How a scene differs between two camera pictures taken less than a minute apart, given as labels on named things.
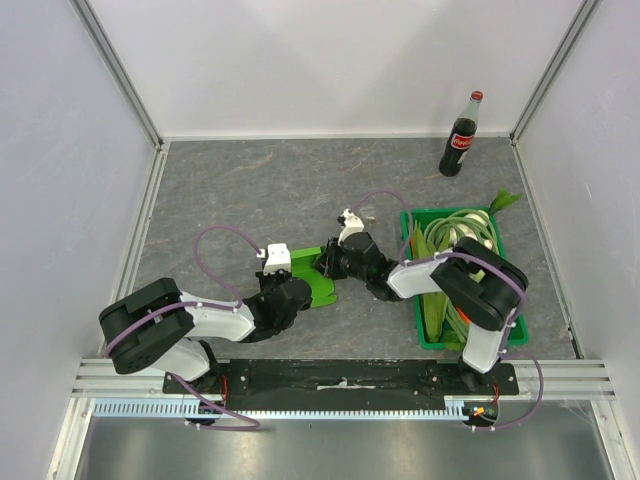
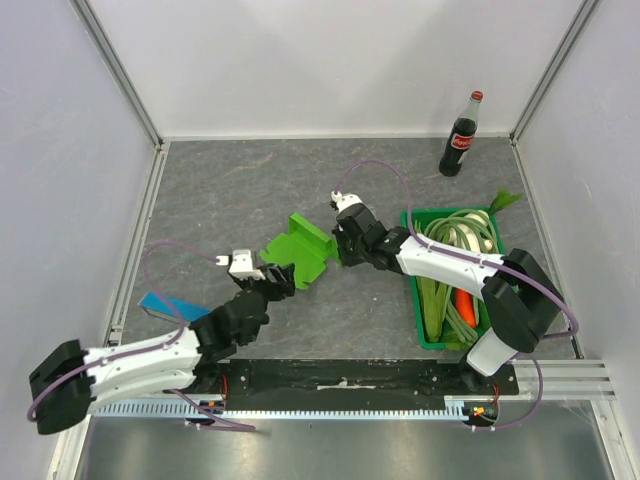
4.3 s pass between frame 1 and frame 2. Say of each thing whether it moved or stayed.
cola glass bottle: stayed
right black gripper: moved
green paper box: moved
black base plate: stayed
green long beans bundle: stayed
